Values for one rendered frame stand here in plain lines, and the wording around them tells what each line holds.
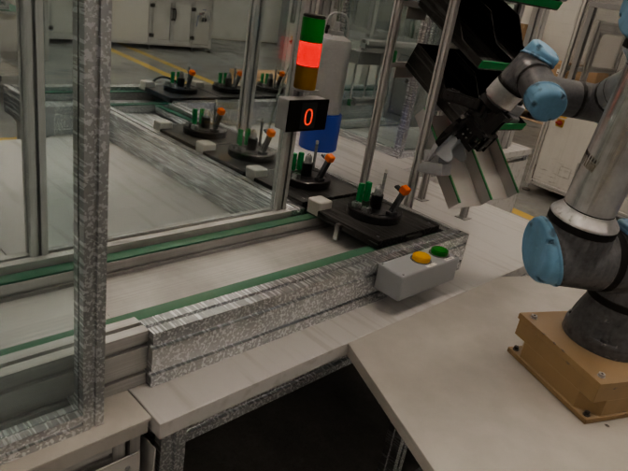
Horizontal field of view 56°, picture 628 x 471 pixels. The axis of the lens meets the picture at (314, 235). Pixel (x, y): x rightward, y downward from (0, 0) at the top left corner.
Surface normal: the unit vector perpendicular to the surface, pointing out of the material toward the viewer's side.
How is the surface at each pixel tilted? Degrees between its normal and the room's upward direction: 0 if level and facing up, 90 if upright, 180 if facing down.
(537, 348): 90
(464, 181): 45
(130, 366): 90
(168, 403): 0
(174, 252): 90
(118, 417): 0
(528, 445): 0
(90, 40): 90
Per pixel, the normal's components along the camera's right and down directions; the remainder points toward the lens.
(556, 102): 0.01, 0.71
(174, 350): 0.68, 0.38
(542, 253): -1.00, -0.03
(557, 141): -0.76, 0.14
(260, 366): 0.15, -0.91
